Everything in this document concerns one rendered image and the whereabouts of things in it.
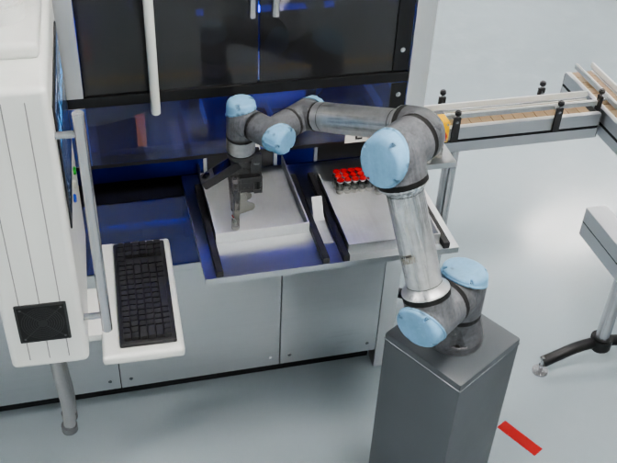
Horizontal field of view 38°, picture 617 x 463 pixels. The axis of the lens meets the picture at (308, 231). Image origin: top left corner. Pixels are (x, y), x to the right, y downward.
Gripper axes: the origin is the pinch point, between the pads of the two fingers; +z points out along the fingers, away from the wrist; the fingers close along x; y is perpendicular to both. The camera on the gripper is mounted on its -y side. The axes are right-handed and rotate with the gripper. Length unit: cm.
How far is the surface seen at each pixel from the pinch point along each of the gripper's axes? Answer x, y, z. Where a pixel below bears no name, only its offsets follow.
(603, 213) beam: 26, 137, 39
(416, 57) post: 21, 56, -32
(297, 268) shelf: -19.5, 13.4, 5.5
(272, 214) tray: 4.3, 11.7, 5.2
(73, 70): 21, -37, -36
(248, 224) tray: 1.0, 4.2, 5.2
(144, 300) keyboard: -17.7, -26.6, 11.5
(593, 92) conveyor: 46, 134, 1
